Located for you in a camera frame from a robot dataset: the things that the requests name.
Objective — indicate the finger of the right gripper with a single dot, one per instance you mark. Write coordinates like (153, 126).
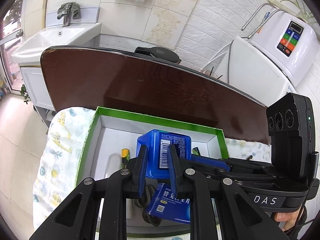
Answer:
(210, 162)

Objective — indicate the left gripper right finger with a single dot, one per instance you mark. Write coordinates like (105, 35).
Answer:
(193, 185)

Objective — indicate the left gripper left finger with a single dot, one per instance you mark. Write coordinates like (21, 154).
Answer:
(127, 183)

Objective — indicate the clear plastic tube case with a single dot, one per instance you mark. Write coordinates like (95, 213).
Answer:
(113, 164)

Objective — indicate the dark brown wavy hair clip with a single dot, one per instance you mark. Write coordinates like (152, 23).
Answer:
(144, 203)

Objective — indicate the blue cube box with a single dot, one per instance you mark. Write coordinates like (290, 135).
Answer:
(158, 142)

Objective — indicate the person's right hand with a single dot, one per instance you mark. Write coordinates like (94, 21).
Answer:
(290, 219)

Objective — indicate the black blue marker pen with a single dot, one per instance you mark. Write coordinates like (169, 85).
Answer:
(125, 156)

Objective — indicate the blue flat medicine box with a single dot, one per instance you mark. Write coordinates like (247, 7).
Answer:
(165, 206)

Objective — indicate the green white cardboard box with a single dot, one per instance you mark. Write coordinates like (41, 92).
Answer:
(110, 131)

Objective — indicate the giraffe print white cloth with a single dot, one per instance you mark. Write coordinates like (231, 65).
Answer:
(58, 170)

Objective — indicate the dark red wooden headboard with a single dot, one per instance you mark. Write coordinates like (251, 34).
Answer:
(90, 78)

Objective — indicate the white appliance machine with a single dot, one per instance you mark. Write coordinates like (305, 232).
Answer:
(272, 60)

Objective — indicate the black hairbrush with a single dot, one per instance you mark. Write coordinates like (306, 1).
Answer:
(160, 53)

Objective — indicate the white sink basin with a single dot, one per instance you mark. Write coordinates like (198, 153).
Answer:
(29, 53)

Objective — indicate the metal faucet with rag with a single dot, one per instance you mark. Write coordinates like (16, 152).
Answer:
(69, 11)

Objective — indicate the glass door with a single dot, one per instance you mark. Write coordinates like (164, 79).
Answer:
(11, 40)

